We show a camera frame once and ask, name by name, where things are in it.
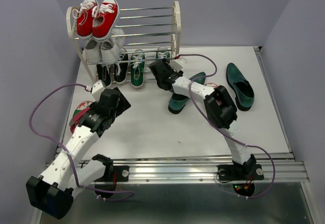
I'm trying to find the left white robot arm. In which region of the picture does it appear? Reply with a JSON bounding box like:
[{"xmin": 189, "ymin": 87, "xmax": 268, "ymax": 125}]
[{"xmin": 26, "ymin": 87, "xmax": 131, "ymax": 219}]

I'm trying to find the left red sneaker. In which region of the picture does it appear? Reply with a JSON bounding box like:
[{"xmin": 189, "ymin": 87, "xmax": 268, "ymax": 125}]
[{"xmin": 72, "ymin": 0, "xmax": 98, "ymax": 40}]

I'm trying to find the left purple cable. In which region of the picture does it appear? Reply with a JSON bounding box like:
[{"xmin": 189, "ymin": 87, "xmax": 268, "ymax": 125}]
[{"xmin": 28, "ymin": 83, "xmax": 135, "ymax": 202}]

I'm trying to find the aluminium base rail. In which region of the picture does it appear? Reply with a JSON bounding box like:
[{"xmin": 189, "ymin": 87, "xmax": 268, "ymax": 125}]
[{"xmin": 45, "ymin": 155, "xmax": 310, "ymax": 184}]

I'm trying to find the right dark green loafer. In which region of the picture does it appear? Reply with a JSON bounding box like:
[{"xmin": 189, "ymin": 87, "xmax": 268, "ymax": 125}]
[{"xmin": 226, "ymin": 63, "xmax": 255, "ymax": 111}]

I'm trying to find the white sneaker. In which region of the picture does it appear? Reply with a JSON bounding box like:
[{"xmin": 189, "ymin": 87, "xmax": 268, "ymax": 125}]
[
  {"xmin": 84, "ymin": 39, "xmax": 102, "ymax": 64},
  {"xmin": 101, "ymin": 28, "xmax": 125, "ymax": 66}
]

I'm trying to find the right red sneaker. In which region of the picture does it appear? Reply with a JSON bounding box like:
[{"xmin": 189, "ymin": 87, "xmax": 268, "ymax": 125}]
[{"xmin": 92, "ymin": 0, "xmax": 120, "ymax": 42}]

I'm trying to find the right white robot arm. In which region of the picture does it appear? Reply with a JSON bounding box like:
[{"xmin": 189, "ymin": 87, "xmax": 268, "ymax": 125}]
[{"xmin": 149, "ymin": 58, "xmax": 256, "ymax": 181}]

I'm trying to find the cream metal shoe rack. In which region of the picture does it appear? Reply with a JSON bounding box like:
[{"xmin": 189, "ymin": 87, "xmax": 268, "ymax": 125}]
[{"xmin": 66, "ymin": 1, "xmax": 181, "ymax": 82}]

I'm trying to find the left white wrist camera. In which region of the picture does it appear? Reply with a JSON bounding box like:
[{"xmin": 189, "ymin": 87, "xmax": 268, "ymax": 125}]
[{"xmin": 91, "ymin": 80, "xmax": 106, "ymax": 102}]

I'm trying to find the dark green loafer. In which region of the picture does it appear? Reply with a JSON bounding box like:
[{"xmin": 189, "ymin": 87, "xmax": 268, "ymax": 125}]
[
  {"xmin": 226, "ymin": 63, "xmax": 255, "ymax": 111},
  {"xmin": 168, "ymin": 72, "xmax": 206, "ymax": 114}
]

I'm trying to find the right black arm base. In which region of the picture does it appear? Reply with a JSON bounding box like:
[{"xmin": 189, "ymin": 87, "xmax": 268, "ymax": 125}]
[{"xmin": 216, "ymin": 164, "xmax": 265, "ymax": 197}]

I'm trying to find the left dark green loafer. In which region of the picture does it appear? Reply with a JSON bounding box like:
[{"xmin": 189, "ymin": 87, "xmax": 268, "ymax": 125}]
[{"xmin": 168, "ymin": 72, "xmax": 206, "ymax": 114}]

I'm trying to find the red sneaker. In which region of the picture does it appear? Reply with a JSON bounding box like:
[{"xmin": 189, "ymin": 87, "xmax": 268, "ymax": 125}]
[
  {"xmin": 72, "ymin": 0, "xmax": 98, "ymax": 40},
  {"xmin": 92, "ymin": 0, "xmax": 120, "ymax": 42}
]

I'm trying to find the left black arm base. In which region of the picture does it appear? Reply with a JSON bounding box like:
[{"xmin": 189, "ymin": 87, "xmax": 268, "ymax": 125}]
[{"xmin": 94, "ymin": 166, "xmax": 129, "ymax": 191}]

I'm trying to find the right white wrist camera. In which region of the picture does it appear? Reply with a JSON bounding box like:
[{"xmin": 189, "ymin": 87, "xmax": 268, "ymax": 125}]
[{"xmin": 169, "ymin": 56, "xmax": 187, "ymax": 72}]

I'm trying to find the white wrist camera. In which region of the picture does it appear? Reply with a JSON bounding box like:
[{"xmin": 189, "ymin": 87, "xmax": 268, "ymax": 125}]
[
  {"xmin": 91, "ymin": 80, "xmax": 106, "ymax": 102},
  {"xmin": 169, "ymin": 56, "xmax": 187, "ymax": 72}
]

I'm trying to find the green sneaker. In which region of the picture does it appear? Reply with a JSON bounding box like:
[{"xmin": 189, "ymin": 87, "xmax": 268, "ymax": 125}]
[
  {"xmin": 155, "ymin": 46, "xmax": 171, "ymax": 62},
  {"xmin": 130, "ymin": 49, "xmax": 146, "ymax": 89}
]

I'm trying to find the right black sneaker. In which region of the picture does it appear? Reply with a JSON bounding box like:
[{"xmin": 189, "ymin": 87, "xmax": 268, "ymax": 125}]
[{"xmin": 114, "ymin": 48, "xmax": 129, "ymax": 84}]

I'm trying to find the left white sneaker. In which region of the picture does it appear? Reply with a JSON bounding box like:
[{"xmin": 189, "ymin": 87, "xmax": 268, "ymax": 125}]
[{"xmin": 84, "ymin": 39, "xmax": 102, "ymax": 64}]

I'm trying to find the right white sneaker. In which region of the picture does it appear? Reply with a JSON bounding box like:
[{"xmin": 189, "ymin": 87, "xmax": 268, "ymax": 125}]
[{"xmin": 101, "ymin": 28, "xmax": 125, "ymax": 66}]

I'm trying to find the black sneaker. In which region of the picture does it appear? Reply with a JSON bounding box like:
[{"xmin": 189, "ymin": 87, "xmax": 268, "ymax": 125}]
[
  {"xmin": 96, "ymin": 64, "xmax": 112, "ymax": 87},
  {"xmin": 114, "ymin": 48, "xmax": 129, "ymax": 84}
]

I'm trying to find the left black sneaker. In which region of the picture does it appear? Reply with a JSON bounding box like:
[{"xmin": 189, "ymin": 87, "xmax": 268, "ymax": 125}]
[{"xmin": 96, "ymin": 64, "xmax": 112, "ymax": 87}]

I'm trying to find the pink flip-flop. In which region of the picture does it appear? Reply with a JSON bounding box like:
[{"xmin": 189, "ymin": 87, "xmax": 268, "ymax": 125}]
[
  {"xmin": 69, "ymin": 101, "xmax": 92, "ymax": 134},
  {"xmin": 205, "ymin": 82, "xmax": 218, "ymax": 88}
]

